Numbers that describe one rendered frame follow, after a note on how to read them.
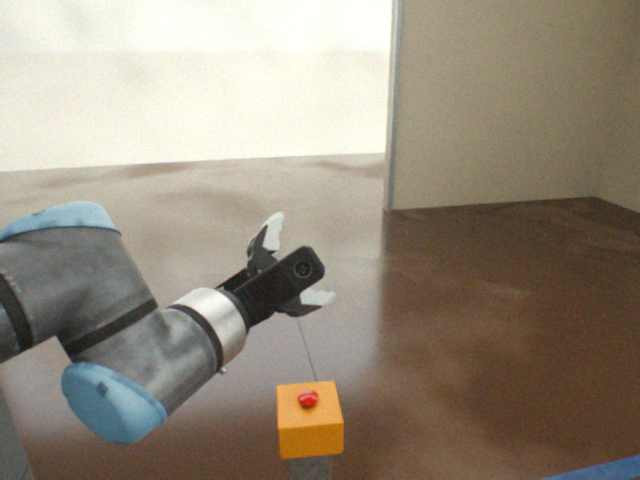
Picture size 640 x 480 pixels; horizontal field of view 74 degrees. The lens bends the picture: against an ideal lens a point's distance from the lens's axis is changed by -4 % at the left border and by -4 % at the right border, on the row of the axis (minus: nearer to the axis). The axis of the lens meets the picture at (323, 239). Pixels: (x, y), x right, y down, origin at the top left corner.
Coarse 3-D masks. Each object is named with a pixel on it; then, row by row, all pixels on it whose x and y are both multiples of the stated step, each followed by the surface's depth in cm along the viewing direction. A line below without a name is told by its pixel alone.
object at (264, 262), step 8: (264, 256) 57; (272, 256) 58; (248, 264) 56; (256, 264) 56; (264, 264) 57; (240, 272) 56; (248, 272) 55; (256, 272) 55; (232, 280) 57; (240, 280) 56; (248, 280) 55; (216, 288) 59; (224, 288) 58; (232, 288) 57; (232, 296) 50; (240, 304) 50; (240, 312) 50; (272, 312) 57; (280, 312) 56; (248, 320) 51; (248, 328) 51
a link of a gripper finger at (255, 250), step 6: (264, 228) 60; (258, 234) 59; (264, 234) 60; (252, 240) 59; (258, 240) 58; (252, 246) 57; (258, 246) 58; (252, 252) 57; (258, 252) 57; (264, 252) 58; (252, 258) 56; (258, 258) 57
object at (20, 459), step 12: (0, 384) 133; (0, 396) 132; (0, 408) 132; (0, 420) 131; (12, 420) 138; (0, 432) 130; (12, 432) 137; (0, 444) 130; (12, 444) 136; (0, 456) 129; (12, 456) 136; (24, 456) 143; (0, 468) 128; (12, 468) 135; (24, 468) 142
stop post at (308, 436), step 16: (304, 384) 88; (320, 384) 88; (288, 400) 84; (320, 400) 84; (336, 400) 84; (288, 416) 80; (304, 416) 80; (320, 416) 80; (336, 416) 80; (288, 432) 78; (304, 432) 79; (320, 432) 79; (336, 432) 80; (288, 448) 80; (304, 448) 80; (320, 448) 81; (336, 448) 81; (304, 464) 84; (320, 464) 85
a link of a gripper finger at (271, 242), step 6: (276, 216) 64; (282, 216) 64; (270, 222) 62; (276, 222) 63; (282, 222) 64; (270, 228) 61; (276, 228) 62; (282, 228) 63; (270, 234) 61; (276, 234) 62; (264, 240) 59; (270, 240) 60; (276, 240) 61; (264, 246) 59; (270, 246) 60; (276, 246) 60; (270, 252) 60
